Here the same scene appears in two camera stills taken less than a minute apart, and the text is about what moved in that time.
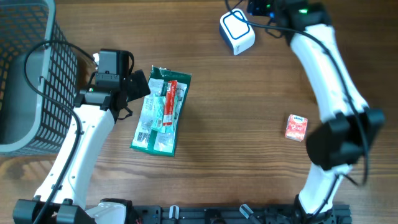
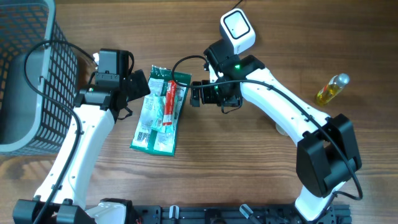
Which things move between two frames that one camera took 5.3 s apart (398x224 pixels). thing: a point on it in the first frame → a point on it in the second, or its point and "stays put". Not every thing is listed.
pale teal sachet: [157, 124] stays put
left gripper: [134, 89] stays put
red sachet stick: [170, 102] stays put
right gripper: [254, 7] → [207, 98]
